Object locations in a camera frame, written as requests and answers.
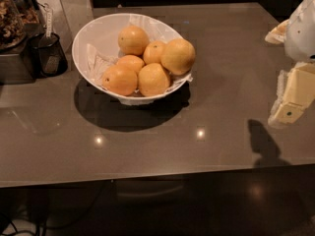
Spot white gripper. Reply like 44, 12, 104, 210
265, 0, 315, 129

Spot large orange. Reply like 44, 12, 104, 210
160, 38, 196, 76

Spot small middle orange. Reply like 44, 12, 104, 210
143, 40, 165, 64

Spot front right orange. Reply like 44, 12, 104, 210
138, 63, 171, 96

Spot orange at bowl back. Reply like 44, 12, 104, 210
118, 26, 150, 56

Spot front left orange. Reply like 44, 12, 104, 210
101, 65, 138, 96

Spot white paper bowl liner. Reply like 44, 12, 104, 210
87, 14, 196, 98

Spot white bowl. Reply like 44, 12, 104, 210
72, 13, 193, 105

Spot centre orange partly hidden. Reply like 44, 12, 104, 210
117, 55, 145, 73

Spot black mesh cup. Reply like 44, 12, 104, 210
29, 33, 68, 78

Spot white tag in cup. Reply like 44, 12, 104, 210
44, 3, 53, 38

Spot glass jar with granola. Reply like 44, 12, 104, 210
0, 0, 39, 52

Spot black cables on floor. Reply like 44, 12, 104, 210
0, 209, 50, 236

